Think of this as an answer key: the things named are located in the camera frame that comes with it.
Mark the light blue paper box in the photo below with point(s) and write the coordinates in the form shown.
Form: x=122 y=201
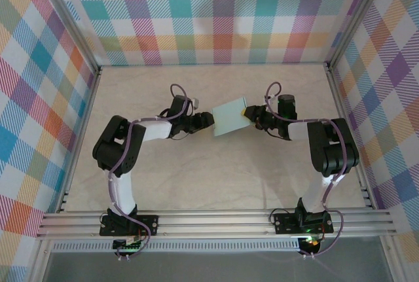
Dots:
x=229 y=118

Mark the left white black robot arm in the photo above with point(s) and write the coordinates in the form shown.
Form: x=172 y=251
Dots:
x=124 y=193

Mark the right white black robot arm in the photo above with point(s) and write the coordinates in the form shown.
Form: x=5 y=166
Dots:
x=334 y=151

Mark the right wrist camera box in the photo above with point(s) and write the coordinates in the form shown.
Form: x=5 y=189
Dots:
x=269 y=100

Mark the right aluminium side rail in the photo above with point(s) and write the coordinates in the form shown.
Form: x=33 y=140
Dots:
x=352 y=138

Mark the aluminium side rail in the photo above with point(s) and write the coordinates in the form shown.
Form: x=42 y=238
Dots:
x=78 y=138
x=352 y=138

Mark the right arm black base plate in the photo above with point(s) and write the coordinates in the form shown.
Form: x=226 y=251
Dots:
x=284 y=223

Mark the aluminium front rail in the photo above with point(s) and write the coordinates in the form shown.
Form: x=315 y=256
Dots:
x=212 y=224

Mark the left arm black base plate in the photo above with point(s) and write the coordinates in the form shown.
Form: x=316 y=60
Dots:
x=147 y=224

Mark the left aluminium side rail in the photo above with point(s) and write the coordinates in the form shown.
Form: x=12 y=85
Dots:
x=78 y=138

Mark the right aluminium frame post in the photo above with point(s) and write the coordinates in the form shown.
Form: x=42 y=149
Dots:
x=357 y=17

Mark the aluminium frame post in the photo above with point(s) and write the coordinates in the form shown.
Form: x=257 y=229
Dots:
x=65 y=20
x=357 y=17

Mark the left aluminium frame post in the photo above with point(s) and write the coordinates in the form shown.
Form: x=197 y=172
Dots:
x=65 y=20

